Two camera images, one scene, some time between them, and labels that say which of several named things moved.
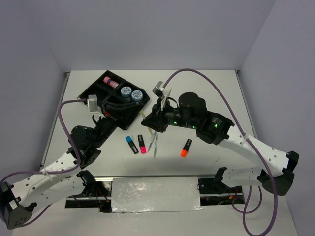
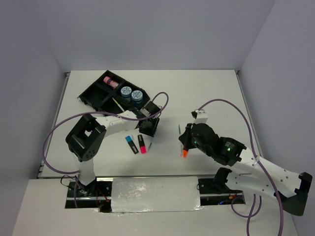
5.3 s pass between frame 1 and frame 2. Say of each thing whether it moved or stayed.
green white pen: moved
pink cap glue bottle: stayed
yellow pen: moved
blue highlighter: stayed
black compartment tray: stayed
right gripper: moved
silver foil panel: stayed
